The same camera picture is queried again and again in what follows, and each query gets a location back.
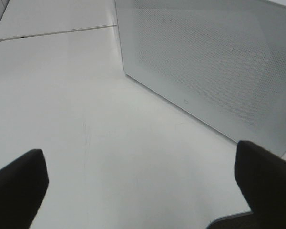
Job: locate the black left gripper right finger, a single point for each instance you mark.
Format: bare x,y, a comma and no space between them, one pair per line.
261,177

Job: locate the white microwave door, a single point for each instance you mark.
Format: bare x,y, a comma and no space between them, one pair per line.
222,61

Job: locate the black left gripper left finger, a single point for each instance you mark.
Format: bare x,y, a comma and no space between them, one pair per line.
23,185

